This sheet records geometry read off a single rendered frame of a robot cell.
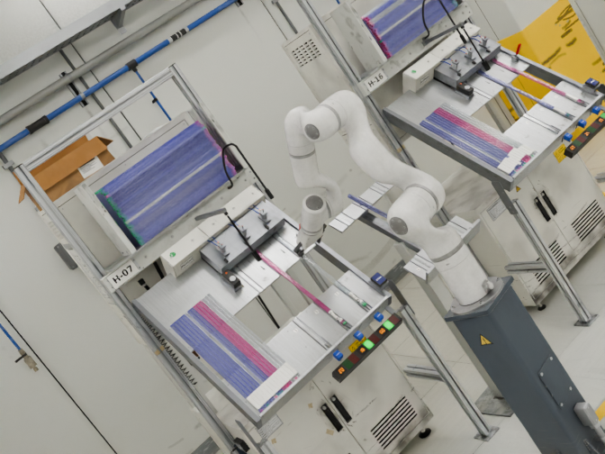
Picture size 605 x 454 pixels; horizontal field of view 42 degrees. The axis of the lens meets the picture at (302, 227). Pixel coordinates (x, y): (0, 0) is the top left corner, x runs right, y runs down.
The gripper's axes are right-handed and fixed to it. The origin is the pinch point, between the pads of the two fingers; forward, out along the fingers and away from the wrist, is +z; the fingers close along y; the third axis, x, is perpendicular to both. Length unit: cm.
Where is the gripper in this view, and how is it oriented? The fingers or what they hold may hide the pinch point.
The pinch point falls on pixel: (309, 247)
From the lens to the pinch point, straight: 297.7
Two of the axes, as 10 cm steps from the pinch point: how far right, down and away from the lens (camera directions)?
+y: -7.1, 5.9, -3.9
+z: -0.6, 5.1, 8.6
